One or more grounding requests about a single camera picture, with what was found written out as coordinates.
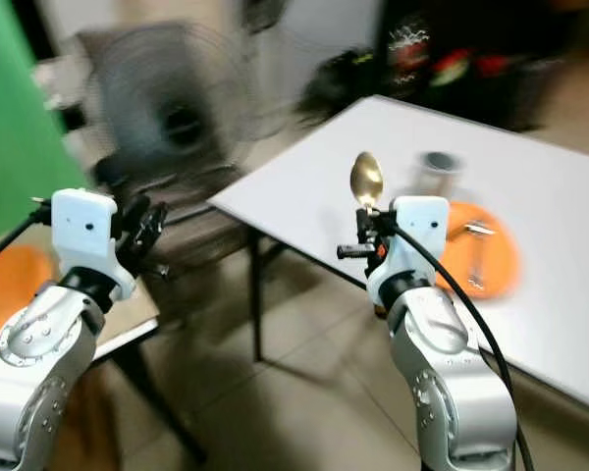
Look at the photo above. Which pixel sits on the gold metal spoon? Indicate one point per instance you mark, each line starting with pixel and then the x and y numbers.
pixel 366 179

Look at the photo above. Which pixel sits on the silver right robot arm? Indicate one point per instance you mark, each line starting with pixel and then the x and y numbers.
pixel 452 383

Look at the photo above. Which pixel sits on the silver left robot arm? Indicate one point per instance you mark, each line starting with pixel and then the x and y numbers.
pixel 29 383

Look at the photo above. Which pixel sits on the beige table with black legs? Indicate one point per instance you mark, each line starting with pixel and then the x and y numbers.
pixel 137 334

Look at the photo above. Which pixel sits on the silver metal fork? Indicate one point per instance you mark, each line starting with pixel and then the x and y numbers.
pixel 477 257

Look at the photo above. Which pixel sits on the flat orange plate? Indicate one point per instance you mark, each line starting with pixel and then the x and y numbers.
pixel 496 260

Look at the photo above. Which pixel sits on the black floor fan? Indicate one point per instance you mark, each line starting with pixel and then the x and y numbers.
pixel 177 118

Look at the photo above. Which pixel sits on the green board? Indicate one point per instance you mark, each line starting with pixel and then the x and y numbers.
pixel 20 128

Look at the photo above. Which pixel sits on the black bags with prints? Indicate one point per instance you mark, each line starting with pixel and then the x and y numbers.
pixel 452 59

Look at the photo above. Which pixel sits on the white table with black legs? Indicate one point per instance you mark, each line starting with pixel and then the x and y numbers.
pixel 550 294

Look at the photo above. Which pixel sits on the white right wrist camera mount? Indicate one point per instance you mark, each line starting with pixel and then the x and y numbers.
pixel 417 240

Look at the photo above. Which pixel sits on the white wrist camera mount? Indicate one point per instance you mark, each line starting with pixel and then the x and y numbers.
pixel 83 235
pixel 417 240

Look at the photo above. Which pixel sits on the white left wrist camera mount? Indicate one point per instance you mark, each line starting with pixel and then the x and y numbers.
pixel 83 235

